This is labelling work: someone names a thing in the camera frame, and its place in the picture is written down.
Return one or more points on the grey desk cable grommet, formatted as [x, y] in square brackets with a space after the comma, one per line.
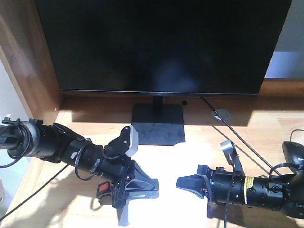
[220, 115]

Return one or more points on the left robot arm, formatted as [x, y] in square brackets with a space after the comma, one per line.
[34, 139]

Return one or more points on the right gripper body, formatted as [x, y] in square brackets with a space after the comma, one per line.
[216, 184]

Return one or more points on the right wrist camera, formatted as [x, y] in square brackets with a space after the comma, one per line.
[229, 150]

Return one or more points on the wooden desk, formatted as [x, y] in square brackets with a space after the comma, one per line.
[51, 196]

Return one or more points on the black computer monitor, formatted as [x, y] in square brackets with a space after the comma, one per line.
[162, 47]

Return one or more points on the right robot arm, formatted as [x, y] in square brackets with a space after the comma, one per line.
[284, 193]

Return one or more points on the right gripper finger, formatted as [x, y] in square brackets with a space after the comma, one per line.
[193, 184]

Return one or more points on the black monitor stand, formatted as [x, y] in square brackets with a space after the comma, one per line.
[158, 123]

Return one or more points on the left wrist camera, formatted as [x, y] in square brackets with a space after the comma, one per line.
[125, 144]

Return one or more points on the black stapler with orange tab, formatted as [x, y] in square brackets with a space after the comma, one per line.
[109, 194]

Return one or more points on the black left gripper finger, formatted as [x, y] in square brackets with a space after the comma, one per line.
[134, 184]

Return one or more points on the white paper sheet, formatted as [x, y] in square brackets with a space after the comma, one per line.
[173, 207]

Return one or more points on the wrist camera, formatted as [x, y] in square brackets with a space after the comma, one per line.
[125, 144]
[229, 150]

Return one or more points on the black computer mouse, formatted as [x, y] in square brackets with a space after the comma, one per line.
[293, 152]

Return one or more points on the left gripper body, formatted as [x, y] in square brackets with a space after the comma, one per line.
[89, 160]

